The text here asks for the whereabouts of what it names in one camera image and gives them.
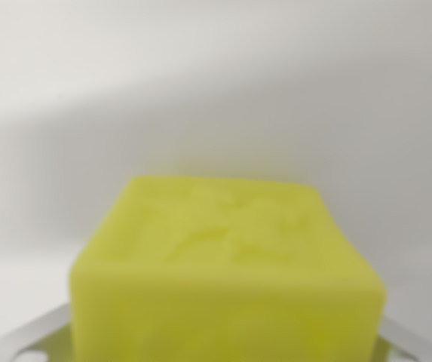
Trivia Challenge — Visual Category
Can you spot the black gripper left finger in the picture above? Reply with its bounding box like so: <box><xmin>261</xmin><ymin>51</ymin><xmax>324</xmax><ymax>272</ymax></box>
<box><xmin>0</xmin><ymin>301</ymin><xmax>74</xmax><ymax>362</ymax></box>

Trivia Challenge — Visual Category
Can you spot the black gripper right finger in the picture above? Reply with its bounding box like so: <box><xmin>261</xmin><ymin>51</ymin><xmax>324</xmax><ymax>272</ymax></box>
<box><xmin>374</xmin><ymin>315</ymin><xmax>420</xmax><ymax>362</ymax></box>

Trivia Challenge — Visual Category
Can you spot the yellow embossed cube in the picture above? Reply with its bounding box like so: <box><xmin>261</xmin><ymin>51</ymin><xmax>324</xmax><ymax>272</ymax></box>
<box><xmin>68</xmin><ymin>175</ymin><xmax>388</xmax><ymax>362</ymax></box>

